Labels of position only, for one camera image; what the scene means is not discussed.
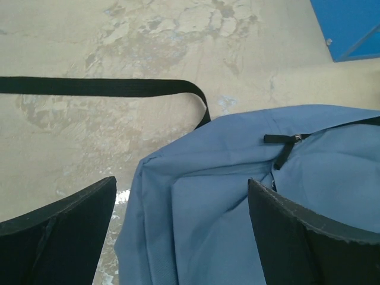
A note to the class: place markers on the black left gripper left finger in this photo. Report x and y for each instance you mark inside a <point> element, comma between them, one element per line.
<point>59,243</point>

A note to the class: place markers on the blue wooden shelf unit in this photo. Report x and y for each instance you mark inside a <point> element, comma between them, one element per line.
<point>350,28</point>

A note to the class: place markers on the blue fabric backpack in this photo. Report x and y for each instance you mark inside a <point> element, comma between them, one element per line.
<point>187,220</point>

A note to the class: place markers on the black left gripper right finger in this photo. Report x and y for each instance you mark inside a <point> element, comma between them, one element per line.
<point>299,246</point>

